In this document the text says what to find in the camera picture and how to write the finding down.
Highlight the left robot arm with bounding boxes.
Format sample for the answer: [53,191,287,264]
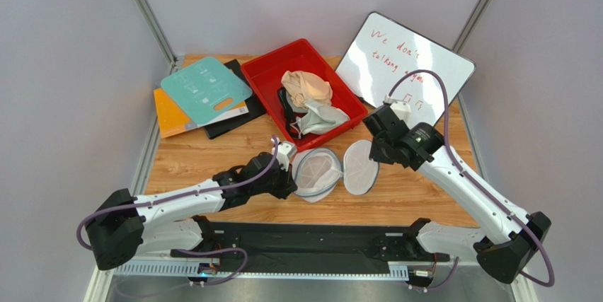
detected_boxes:
[76,150,297,270]

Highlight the teal cutting board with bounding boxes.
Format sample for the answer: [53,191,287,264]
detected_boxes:
[160,57,253,126]

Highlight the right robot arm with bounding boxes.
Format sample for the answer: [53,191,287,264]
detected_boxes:
[363,103,556,287]

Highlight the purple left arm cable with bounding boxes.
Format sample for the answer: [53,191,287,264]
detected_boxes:
[76,135,281,252]

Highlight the orange folder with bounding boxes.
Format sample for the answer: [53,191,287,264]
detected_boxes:
[154,88,249,139]

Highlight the beige bra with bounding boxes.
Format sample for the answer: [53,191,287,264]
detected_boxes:
[281,71,333,109]

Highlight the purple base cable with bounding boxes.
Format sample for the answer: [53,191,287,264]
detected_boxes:
[174,246,250,289]

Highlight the white mesh laundry bag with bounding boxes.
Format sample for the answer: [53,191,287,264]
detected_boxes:
[292,139,380,203]

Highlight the grey black bra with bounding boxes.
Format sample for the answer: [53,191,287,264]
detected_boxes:
[277,86,303,139]

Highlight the black folder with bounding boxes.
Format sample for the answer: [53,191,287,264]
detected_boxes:
[204,59,266,139]

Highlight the red plastic tray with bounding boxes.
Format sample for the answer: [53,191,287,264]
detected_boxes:
[241,39,367,151]

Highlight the white bra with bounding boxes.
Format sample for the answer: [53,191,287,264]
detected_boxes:
[289,100,350,137]

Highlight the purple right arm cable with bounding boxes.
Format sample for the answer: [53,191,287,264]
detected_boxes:
[387,69,556,289]

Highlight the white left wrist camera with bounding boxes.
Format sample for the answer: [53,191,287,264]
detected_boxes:
[271,135,297,171]

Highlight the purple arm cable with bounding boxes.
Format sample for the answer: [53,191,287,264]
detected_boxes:
[387,69,556,289]
[76,135,281,252]

